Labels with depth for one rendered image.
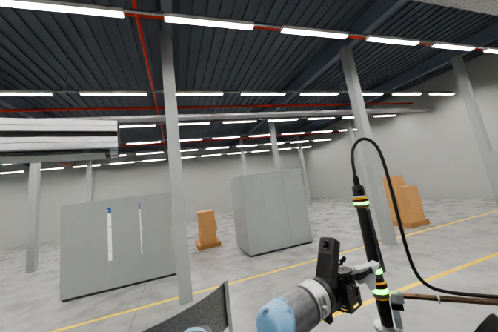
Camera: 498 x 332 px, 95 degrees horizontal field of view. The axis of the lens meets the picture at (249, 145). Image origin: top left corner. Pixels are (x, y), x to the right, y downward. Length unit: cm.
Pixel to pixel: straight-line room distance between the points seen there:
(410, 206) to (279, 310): 846
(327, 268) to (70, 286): 665
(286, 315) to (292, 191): 676
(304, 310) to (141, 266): 623
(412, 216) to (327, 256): 831
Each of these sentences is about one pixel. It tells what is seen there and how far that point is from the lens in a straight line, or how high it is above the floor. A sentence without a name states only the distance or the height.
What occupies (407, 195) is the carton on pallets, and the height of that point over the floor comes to 96.
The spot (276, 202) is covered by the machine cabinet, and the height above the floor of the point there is 132.
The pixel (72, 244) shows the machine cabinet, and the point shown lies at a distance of 687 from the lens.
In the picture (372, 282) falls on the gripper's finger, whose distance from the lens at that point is 73.
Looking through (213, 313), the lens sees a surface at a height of 77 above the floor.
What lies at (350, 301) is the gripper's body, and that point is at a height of 161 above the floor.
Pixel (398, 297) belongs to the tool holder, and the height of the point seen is 154.
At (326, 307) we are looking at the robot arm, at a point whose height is 164.
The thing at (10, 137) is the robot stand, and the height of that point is 200.
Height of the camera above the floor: 190
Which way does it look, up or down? 10 degrees up
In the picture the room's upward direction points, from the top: 8 degrees counter-clockwise
